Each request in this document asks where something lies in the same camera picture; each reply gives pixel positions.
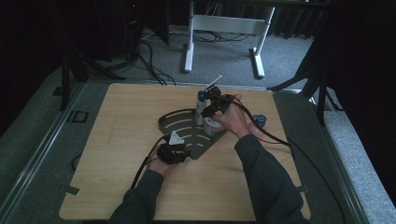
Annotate black rectangular floor bracket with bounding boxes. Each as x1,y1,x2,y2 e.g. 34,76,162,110
65,110,89,124

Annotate grey metal frame rail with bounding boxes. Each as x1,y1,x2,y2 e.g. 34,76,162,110
307,92,372,224
0,81,87,218

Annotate hand-held gripper cable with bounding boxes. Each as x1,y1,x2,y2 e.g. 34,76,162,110
130,134,171,190
214,92,347,224

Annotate thin black cable loop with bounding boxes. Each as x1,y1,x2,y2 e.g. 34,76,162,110
70,152,83,172

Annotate left hand-held gripper cable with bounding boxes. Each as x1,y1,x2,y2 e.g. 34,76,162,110
130,134,171,190

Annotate pink pump bottle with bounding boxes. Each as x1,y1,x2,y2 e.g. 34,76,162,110
247,114,268,140

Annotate right hand-held gripper cable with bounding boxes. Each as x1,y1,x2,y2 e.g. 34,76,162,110
214,92,347,224

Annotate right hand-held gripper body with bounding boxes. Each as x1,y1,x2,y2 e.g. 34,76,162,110
200,74,239,119

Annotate black floor cable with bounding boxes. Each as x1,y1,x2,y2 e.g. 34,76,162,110
136,27,178,87

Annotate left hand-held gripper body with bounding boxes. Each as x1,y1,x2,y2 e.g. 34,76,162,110
156,130,191,165

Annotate tangled black cables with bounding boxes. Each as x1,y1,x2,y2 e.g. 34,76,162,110
192,29,250,44

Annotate black corner shelf rack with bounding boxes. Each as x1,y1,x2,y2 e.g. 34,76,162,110
158,107,228,161

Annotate white desk frame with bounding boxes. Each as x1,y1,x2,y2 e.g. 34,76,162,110
183,0,276,79

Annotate person's right hand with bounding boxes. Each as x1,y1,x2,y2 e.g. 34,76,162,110
213,93,252,140

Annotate black equipment tower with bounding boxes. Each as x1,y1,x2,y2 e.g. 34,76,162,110
122,0,146,60

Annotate person's left hand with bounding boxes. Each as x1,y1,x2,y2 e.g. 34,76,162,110
146,152,178,177

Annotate black metal stand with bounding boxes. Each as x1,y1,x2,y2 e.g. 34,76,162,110
52,31,125,111
266,46,344,125

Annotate dark curtain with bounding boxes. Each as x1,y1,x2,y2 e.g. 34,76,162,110
311,0,396,197
0,0,68,134

